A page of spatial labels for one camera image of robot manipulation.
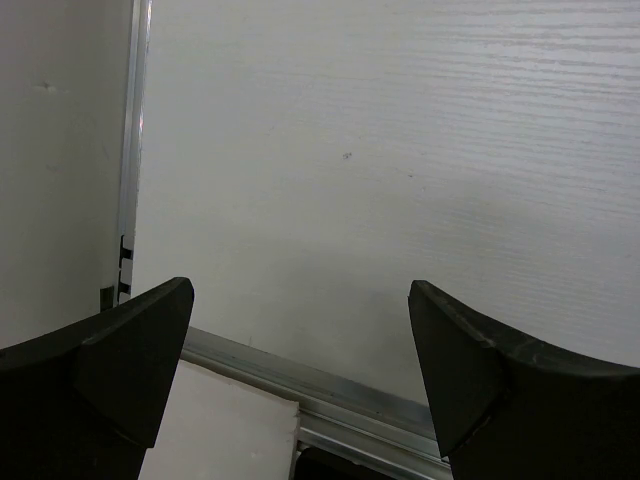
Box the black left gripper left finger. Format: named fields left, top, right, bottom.
left=1, top=277, right=194, bottom=479

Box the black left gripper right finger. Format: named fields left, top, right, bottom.
left=408, top=280, right=639, bottom=479

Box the aluminium table frame rail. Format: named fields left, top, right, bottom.
left=116, top=1, right=450, bottom=479

